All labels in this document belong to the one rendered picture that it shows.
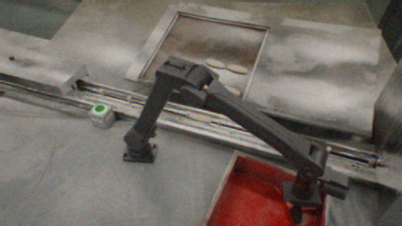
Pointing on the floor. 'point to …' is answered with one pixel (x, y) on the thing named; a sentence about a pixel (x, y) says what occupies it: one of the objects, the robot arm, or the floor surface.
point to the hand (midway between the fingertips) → (295, 206)
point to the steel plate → (125, 39)
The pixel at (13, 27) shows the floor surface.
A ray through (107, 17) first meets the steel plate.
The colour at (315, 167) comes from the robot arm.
